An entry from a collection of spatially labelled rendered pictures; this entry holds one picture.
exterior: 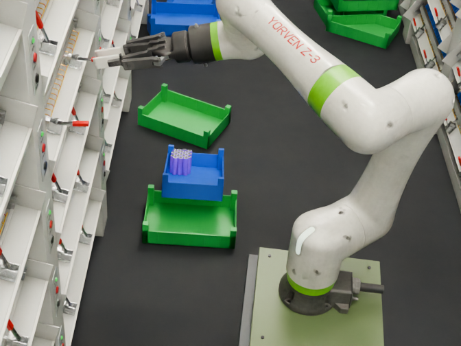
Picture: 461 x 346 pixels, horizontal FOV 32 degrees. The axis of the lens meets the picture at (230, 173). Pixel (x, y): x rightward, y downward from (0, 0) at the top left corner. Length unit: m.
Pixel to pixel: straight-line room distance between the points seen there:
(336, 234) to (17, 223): 0.73
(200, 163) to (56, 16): 1.22
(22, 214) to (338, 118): 0.64
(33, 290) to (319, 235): 0.64
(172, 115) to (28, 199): 1.61
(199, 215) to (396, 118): 1.24
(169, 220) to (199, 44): 0.92
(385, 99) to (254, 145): 1.48
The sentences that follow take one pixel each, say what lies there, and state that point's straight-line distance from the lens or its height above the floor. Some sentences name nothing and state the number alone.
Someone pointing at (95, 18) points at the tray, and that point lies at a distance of 2.13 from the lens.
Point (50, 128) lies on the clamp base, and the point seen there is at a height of 0.77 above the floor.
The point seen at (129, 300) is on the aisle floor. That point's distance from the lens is 2.42.
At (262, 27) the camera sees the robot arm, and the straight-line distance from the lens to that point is 1.71.
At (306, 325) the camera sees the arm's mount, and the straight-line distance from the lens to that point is 1.98.
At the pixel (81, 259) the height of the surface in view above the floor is 0.16.
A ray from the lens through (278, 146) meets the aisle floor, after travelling 3.02.
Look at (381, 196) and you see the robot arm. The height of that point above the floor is 0.64.
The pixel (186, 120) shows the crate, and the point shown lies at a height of 0.00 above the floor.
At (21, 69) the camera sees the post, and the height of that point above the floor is 1.07.
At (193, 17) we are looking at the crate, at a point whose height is 0.08.
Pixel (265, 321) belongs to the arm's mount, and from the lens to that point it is 1.97.
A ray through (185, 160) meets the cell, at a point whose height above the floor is 0.09.
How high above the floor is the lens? 1.82
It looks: 39 degrees down
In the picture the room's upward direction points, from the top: 5 degrees clockwise
